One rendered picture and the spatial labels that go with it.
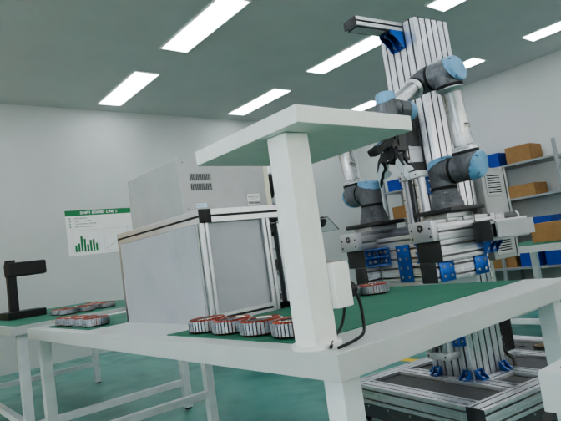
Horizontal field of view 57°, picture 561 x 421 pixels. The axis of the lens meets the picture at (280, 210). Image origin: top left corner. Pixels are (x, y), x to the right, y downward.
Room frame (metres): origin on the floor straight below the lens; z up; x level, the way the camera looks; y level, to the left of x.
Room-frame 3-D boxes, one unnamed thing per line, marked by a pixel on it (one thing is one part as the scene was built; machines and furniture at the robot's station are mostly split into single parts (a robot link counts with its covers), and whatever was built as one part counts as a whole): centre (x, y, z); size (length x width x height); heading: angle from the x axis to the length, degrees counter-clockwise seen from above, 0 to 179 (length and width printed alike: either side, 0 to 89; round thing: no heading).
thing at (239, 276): (1.75, 0.16, 0.91); 0.28 x 0.03 x 0.32; 130
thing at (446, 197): (2.35, -0.75, 1.09); 0.15 x 0.15 x 0.10
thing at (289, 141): (1.19, -0.07, 0.98); 0.37 x 0.35 x 0.46; 40
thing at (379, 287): (1.90, -0.29, 0.77); 0.11 x 0.11 x 0.04
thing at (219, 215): (2.05, 0.31, 1.09); 0.68 x 0.44 x 0.05; 40
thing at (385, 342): (2.10, 0.25, 0.72); 2.20 x 1.01 x 0.05; 40
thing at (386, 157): (1.93, -0.45, 1.27); 0.09 x 0.08 x 0.12; 123
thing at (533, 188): (7.63, -3.63, 1.37); 0.42 x 0.40 x 0.18; 40
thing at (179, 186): (2.06, 0.32, 1.22); 0.44 x 0.39 x 0.20; 40
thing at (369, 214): (2.77, -0.49, 1.09); 0.15 x 0.15 x 0.10
